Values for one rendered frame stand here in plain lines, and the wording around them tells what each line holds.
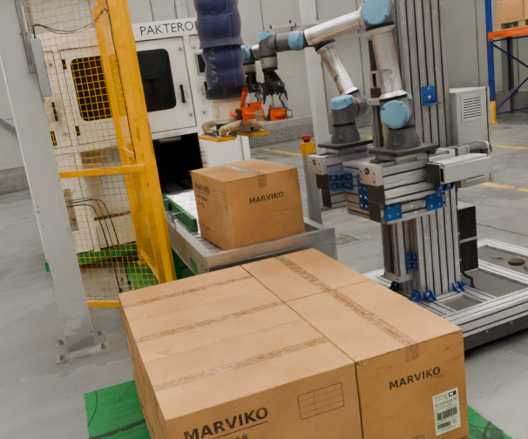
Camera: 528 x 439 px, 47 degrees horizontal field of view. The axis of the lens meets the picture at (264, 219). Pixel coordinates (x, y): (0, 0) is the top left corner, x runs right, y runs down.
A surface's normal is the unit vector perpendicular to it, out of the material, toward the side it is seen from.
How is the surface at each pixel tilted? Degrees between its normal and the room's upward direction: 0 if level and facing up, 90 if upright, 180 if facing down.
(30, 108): 90
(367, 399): 90
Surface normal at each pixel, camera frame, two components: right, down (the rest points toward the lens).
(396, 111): -0.29, 0.39
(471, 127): 0.39, 0.17
